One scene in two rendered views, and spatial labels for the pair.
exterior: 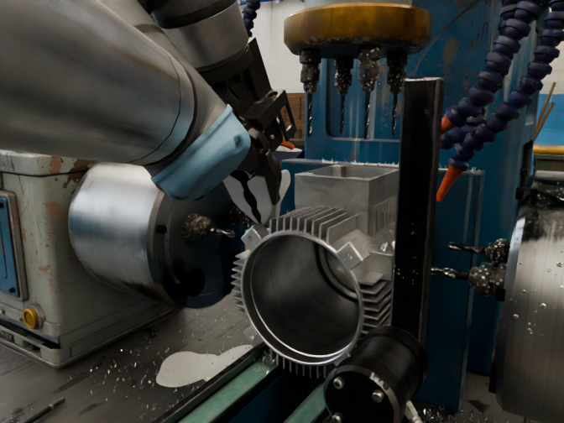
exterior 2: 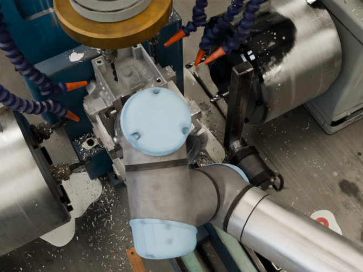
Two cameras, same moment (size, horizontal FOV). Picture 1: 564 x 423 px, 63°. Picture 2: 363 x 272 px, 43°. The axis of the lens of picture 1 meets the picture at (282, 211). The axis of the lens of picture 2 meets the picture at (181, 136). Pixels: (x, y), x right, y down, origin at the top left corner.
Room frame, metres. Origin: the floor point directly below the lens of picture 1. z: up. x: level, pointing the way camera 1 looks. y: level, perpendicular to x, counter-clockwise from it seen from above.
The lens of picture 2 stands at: (0.25, 0.32, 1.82)
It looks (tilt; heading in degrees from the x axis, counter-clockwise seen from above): 60 degrees down; 301
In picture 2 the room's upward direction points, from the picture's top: 2 degrees counter-clockwise
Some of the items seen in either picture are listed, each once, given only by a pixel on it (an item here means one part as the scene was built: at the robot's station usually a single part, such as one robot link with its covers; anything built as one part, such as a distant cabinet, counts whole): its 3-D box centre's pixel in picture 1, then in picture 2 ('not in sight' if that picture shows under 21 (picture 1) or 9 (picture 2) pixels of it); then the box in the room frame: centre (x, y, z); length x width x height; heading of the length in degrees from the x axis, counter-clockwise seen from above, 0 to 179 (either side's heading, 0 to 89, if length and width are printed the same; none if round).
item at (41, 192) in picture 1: (66, 230); not in sight; (0.89, 0.43, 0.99); 0.35 x 0.31 x 0.37; 58
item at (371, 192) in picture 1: (349, 198); (130, 82); (0.60, -0.09, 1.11); 0.12 x 0.11 x 0.07; 148
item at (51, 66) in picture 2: (377, 268); (115, 81); (0.70, -0.15, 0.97); 0.30 x 0.11 x 0.34; 58
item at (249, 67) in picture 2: (414, 228); (236, 112); (0.39, -0.12, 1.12); 0.04 x 0.03 x 0.26; 148
